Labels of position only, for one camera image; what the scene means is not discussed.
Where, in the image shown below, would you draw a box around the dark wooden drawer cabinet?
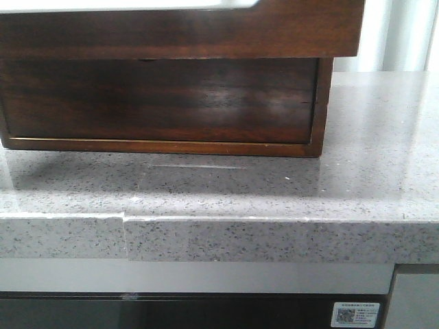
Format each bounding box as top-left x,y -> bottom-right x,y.
0,56 -> 334,159

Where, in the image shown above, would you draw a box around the black appliance under counter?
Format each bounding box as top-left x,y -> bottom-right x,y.
1,291 -> 388,328

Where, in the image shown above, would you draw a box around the wooden drawer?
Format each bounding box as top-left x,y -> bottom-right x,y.
0,58 -> 319,145
1,1 -> 364,60

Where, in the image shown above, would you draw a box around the white QR code sticker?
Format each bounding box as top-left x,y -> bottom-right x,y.
331,302 -> 381,328

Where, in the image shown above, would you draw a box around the grey cabinet door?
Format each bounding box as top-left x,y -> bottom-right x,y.
385,265 -> 438,329

